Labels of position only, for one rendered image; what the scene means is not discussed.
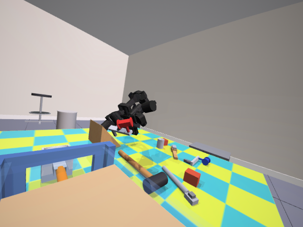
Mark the mallet with wooden handle and black head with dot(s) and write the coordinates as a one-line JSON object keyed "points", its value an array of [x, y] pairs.
{"points": [[160, 179]]}

